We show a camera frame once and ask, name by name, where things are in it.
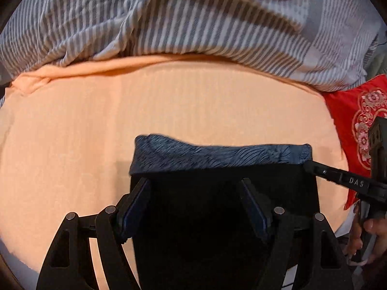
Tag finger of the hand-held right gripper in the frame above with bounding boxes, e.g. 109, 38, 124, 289
303, 161, 371, 193

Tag black pants with blue waistband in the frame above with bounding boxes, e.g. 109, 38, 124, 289
128, 133, 321, 290

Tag grey striped blanket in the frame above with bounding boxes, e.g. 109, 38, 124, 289
0, 0, 387, 93

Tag person's right hand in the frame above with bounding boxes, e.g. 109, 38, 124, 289
346, 205, 387, 263

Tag red embroidered pillow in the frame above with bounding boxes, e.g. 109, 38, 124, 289
322, 74, 387, 210

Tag orange bed sheet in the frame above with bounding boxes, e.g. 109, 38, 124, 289
0, 54, 348, 290

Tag pale grey cloth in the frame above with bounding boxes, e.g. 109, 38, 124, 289
365, 30, 387, 80

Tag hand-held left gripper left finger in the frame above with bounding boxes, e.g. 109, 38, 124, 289
36, 178, 152, 290

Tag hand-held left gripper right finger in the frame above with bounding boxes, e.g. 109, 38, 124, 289
240, 179, 354, 290

